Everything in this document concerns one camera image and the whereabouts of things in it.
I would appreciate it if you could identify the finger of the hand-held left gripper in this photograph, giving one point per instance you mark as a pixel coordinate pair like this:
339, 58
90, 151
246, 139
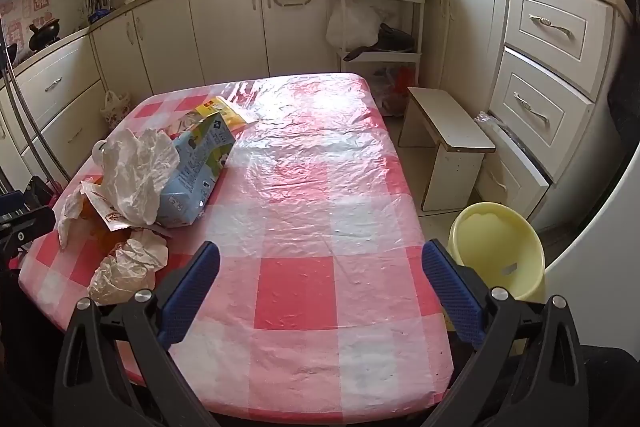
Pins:
25, 232
37, 194

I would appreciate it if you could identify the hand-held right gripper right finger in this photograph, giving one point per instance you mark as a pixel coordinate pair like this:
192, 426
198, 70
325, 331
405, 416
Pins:
452, 292

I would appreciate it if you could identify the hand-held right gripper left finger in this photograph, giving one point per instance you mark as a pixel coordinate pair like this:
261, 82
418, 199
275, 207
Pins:
192, 292

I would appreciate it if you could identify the white tissue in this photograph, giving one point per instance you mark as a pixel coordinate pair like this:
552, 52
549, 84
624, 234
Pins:
67, 217

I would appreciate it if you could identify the yellow plastic bin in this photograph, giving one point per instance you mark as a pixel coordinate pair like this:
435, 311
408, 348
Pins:
500, 247

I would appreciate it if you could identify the white red-print wrapper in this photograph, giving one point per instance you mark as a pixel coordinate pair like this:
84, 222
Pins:
102, 207

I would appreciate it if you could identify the beige paper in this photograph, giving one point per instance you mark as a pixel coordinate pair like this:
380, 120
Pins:
127, 267

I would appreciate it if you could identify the white paper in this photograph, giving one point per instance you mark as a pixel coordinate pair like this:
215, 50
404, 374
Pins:
135, 172

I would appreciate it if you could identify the blue paper bag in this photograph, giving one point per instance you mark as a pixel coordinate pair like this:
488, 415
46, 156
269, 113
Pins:
195, 177

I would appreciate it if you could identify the grey mop poles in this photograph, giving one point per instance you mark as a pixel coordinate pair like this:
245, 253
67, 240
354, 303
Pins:
25, 107

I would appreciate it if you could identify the floral tote bag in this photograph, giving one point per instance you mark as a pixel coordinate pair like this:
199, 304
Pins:
115, 112

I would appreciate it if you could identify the cream cabinet drawer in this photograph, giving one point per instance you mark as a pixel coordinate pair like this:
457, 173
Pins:
555, 22
515, 162
537, 107

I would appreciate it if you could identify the pink checkered tablecloth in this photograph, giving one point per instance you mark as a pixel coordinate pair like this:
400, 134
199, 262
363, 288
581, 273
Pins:
310, 207

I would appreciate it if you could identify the white appliance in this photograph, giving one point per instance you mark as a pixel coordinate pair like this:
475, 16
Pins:
595, 257

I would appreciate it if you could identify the black clay pot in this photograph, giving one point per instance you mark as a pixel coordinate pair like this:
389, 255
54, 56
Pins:
44, 38

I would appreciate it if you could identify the white wooden stool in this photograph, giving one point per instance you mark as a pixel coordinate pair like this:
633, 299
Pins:
450, 132

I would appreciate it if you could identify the clear plastic wrap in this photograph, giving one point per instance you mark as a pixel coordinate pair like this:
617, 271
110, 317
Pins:
487, 119

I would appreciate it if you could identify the clear bag of groceries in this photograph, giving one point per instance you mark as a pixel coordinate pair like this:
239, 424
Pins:
395, 89

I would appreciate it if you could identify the cream kitchen cabinets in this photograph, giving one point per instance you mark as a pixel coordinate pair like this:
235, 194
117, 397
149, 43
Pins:
225, 22

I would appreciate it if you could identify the black frying pan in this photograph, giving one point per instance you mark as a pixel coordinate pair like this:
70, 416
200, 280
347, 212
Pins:
390, 42

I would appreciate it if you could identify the white storage rack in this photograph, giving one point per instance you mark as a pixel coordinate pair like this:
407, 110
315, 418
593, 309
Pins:
420, 22

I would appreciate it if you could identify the large white plastic bag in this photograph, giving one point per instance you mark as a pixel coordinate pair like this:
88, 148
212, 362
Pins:
350, 27

